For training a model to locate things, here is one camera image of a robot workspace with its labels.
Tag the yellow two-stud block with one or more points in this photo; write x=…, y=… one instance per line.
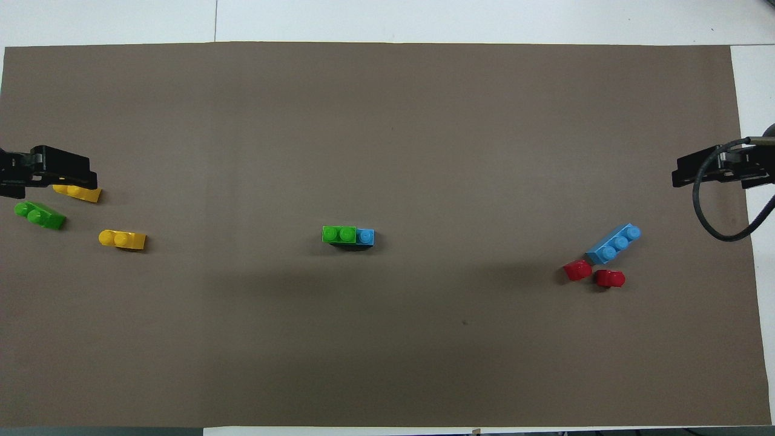
x=123, y=240
x=82, y=194

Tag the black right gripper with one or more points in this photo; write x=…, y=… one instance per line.
x=754, y=166

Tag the blue three-stud block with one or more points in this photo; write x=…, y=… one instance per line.
x=613, y=244
x=365, y=237

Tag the red one-stud block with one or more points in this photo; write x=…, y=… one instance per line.
x=577, y=270
x=610, y=278

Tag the brown table mat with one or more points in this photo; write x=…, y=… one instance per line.
x=387, y=121

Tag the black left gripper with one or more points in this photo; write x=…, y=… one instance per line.
x=15, y=169

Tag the green two-stud block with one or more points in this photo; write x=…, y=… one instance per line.
x=339, y=234
x=41, y=216

